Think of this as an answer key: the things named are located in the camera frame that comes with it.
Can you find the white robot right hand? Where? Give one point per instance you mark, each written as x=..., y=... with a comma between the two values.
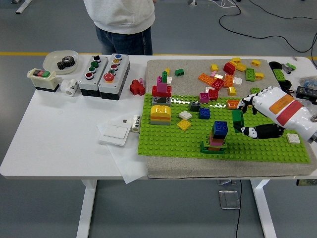
x=280, y=109

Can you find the dark green long brick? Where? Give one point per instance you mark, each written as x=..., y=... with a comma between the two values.
x=237, y=117

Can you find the white flat square brick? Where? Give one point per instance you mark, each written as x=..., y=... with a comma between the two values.
x=185, y=114
x=293, y=138

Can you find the orange flat long brick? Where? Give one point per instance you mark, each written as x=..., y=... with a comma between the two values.
x=232, y=104

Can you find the orange rectangular brick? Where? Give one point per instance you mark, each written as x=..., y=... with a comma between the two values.
x=228, y=80

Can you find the large blue square brick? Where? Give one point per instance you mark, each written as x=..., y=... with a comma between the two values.
x=220, y=127

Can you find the large red brick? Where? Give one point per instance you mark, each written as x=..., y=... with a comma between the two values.
x=229, y=67

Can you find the red square brick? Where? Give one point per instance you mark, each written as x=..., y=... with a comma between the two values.
x=213, y=94
x=218, y=83

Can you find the black thin brick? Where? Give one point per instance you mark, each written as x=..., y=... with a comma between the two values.
x=219, y=136

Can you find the shiny yellow small brick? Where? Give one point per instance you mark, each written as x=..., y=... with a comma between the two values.
x=219, y=76

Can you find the pink stacked brick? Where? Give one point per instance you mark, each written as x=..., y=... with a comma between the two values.
x=216, y=142

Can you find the pale pink small brick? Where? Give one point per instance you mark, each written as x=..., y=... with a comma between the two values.
x=213, y=74

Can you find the small blue square brick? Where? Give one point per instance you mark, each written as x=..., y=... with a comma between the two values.
x=204, y=113

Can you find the magenta square brick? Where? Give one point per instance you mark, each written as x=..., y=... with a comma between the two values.
x=204, y=97

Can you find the brown-orange thin brick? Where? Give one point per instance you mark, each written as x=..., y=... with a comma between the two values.
x=214, y=148

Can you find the green flat base brick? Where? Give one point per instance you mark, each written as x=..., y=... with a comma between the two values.
x=213, y=152

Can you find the yellow flat square brick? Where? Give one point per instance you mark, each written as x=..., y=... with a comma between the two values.
x=184, y=124

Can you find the small green brick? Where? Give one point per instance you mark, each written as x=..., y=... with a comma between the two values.
x=180, y=72

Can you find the green studded baseplate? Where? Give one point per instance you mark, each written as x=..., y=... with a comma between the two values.
x=173, y=143

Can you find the small white brick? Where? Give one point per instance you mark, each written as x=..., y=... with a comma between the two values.
x=169, y=79

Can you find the tiny yellow brick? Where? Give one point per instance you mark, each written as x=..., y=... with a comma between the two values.
x=168, y=71

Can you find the yellow domed brick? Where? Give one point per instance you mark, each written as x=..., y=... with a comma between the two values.
x=160, y=110

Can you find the narrow green brick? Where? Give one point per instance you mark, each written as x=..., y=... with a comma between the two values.
x=164, y=75

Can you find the tall pink brick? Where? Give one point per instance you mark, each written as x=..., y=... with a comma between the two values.
x=161, y=86

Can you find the orange thin layer brick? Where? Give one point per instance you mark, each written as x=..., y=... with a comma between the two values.
x=159, y=117

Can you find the grey layer brick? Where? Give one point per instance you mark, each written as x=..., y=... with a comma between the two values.
x=159, y=123

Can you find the red wide brick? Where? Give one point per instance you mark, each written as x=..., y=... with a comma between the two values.
x=156, y=93

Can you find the grey brick with dark wedge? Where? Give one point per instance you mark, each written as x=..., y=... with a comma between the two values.
x=155, y=100

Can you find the red cross-shaped brick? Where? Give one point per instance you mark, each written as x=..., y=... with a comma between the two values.
x=136, y=87

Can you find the black electronic box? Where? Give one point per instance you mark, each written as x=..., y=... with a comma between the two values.
x=305, y=93

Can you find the clear plastic bag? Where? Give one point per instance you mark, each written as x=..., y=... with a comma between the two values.
x=310, y=106

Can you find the clear bag of blue parts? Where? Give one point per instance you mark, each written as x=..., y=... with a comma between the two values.
x=309, y=83

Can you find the table control panel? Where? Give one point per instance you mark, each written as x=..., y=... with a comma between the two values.
x=307, y=182

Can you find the metal plate under table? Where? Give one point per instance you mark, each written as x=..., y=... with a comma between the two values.
x=226, y=181

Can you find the grey-brown mat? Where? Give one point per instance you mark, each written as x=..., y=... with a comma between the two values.
x=188, y=81

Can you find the white table leg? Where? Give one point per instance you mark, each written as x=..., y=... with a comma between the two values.
x=265, y=210
x=86, y=210

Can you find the metal floor socket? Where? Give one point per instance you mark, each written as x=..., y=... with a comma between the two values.
x=229, y=199

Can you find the grey stand base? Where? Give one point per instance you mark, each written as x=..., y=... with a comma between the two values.
x=192, y=2

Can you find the white printed cylinder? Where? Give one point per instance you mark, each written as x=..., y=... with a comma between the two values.
x=135, y=124

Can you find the white paper sheet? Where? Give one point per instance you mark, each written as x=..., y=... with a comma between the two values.
x=128, y=163

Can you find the grey emergency-stop button box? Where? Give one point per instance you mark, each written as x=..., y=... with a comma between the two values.
x=109, y=89

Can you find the person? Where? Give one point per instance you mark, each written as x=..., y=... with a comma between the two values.
x=121, y=17

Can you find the grey four-button box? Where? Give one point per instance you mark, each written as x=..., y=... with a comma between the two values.
x=84, y=85

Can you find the white pipe tee fitting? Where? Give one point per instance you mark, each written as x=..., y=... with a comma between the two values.
x=70, y=86

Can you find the black steel gear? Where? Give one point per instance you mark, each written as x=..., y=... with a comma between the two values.
x=70, y=62
x=62, y=65

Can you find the white plastic bowl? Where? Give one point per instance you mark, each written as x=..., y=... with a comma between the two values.
x=53, y=59

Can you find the white table foot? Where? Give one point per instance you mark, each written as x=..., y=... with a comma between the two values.
x=23, y=7

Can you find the black bracket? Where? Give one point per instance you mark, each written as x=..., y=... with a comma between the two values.
x=290, y=92

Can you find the white wall switch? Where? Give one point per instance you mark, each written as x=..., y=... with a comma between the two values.
x=115, y=132

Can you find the cream red-green switch box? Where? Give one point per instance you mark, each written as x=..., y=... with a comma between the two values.
x=43, y=81

